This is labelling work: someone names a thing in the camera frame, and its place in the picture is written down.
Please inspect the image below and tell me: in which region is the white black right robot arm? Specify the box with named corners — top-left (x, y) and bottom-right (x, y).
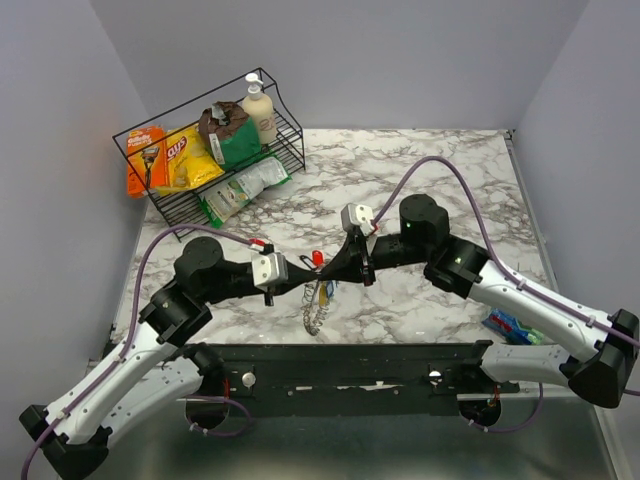
top-left (320, 194), bottom-right (639, 409)

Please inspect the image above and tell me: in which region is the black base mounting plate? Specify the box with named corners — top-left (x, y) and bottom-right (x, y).
top-left (102, 342), bottom-right (521, 419)

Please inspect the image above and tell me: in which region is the red key tag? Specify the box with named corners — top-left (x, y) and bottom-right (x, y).
top-left (312, 250), bottom-right (324, 267)

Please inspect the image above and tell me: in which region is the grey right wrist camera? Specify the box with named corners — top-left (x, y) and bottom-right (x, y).
top-left (340, 203), bottom-right (376, 236)

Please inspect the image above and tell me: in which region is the white green snack pouch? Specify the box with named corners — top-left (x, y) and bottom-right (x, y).
top-left (200, 156), bottom-right (290, 228)

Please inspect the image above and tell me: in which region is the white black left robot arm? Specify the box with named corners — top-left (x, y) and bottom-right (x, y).
top-left (19, 237), bottom-right (317, 479)

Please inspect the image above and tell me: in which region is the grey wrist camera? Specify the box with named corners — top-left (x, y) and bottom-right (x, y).
top-left (251, 252), bottom-right (289, 290)
top-left (340, 203), bottom-right (376, 236)

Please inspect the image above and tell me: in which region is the blue green toothbrush pack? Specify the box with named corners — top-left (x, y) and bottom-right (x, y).
top-left (482, 309), bottom-right (545, 345)

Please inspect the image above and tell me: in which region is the green brown bag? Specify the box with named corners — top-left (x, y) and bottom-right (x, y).
top-left (198, 101), bottom-right (262, 172)

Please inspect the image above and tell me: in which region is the yellow chips bag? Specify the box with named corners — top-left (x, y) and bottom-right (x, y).
top-left (155, 126), bottom-right (224, 196)

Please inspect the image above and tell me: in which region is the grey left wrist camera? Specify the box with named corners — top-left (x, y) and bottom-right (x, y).
top-left (251, 252), bottom-right (289, 290)

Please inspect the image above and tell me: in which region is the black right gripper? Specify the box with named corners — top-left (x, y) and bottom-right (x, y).
top-left (319, 231), bottom-right (430, 286)

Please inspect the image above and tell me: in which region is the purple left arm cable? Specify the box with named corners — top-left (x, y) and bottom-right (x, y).
top-left (19, 223), bottom-right (266, 480)

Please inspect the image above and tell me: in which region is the black wire rack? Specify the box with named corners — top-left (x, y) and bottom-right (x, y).
top-left (113, 67), bottom-right (306, 226)

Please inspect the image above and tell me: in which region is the yellow key tag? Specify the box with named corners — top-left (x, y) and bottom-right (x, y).
top-left (318, 285), bottom-right (329, 306)

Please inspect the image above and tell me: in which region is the cream lotion pump bottle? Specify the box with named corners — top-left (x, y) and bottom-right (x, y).
top-left (242, 72), bottom-right (278, 145)

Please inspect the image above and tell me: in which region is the orange razor package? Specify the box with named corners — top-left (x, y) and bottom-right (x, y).
top-left (126, 125), bottom-right (168, 198)

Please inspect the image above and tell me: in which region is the black key tag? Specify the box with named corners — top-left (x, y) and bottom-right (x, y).
top-left (299, 255), bottom-right (314, 268)

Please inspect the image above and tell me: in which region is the large metal key ring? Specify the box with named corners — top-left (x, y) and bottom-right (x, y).
top-left (299, 279), bottom-right (334, 336)

